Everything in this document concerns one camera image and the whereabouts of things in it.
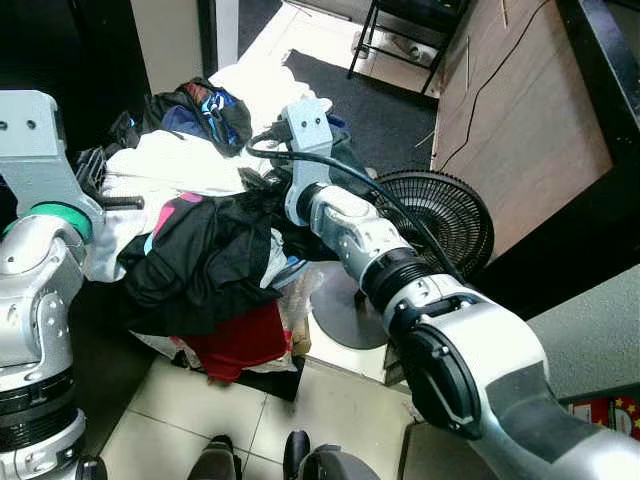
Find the grey washing machine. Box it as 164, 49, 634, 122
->
560, 384, 640, 480

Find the white crumpled cloth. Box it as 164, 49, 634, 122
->
208, 64, 335, 135

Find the dark garment with blue print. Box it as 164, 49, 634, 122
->
140, 78, 255, 157

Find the white garment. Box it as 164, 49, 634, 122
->
84, 128, 267, 283

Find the black garment with pink trim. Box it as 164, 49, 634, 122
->
116, 188, 311, 337

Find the black floor mat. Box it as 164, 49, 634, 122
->
284, 50, 453, 173

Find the brown wooden cabinet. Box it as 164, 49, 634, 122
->
431, 0, 614, 258

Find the clear plastic laundry bag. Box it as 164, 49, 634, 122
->
130, 262, 325, 377

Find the red garment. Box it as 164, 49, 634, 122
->
180, 298, 293, 383

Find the black round fan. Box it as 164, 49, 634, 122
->
374, 169, 495, 283

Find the red star sticker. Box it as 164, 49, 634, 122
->
568, 396, 640, 441

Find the black robot left foot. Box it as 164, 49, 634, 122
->
188, 434, 243, 480

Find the black robot foot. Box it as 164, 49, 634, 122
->
282, 430, 403, 480
188, 434, 243, 480

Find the black robot right foot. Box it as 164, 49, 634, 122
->
282, 430, 403, 480

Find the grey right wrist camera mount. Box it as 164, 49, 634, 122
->
282, 98, 336, 193

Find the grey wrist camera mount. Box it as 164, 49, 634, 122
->
282, 98, 336, 193
0, 90, 105, 223

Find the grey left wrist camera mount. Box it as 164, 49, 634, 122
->
0, 90, 105, 223

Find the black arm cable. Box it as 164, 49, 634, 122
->
246, 140, 467, 283

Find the black metal frame stand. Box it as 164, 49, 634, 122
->
347, 0, 473, 97

